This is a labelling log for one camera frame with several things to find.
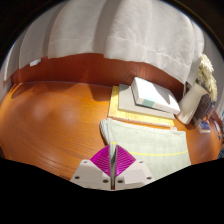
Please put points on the small white wall tag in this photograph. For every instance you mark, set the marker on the small white wall tag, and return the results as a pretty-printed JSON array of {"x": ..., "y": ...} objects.
[{"x": 35, "y": 62}]

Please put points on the flat blue book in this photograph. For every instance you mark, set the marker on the flat blue book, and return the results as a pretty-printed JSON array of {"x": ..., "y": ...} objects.
[{"x": 204, "y": 126}]

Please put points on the large yellow book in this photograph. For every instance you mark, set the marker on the large yellow book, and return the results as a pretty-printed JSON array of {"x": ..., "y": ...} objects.
[{"x": 114, "y": 110}]

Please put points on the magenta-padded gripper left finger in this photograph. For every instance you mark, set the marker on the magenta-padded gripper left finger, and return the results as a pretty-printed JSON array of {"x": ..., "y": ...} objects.
[{"x": 91, "y": 173}]

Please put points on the white curtain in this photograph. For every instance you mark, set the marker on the white curtain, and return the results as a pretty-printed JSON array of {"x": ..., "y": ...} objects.
[{"x": 116, "y": 26}]

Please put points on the white ceramic vase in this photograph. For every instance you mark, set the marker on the white ceramic vase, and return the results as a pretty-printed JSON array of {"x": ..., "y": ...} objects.
[{"x": 190, "y": 105}]

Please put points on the flat grey book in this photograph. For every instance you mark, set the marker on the flat grey book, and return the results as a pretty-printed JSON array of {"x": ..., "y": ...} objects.
[{"x": 128, "y": 101}]

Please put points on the pale green towel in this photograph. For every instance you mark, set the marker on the pale green towel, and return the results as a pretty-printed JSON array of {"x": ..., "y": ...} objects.
[{"x": 156, "y": 141}]

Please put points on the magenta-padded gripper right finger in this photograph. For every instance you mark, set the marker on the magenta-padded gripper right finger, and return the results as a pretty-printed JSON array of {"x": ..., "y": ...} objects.
[{"x": 133, "y": 173}]

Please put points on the red book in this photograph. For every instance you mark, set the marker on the red book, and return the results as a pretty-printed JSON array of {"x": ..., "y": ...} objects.
[{"x": 217, "y": 128}]

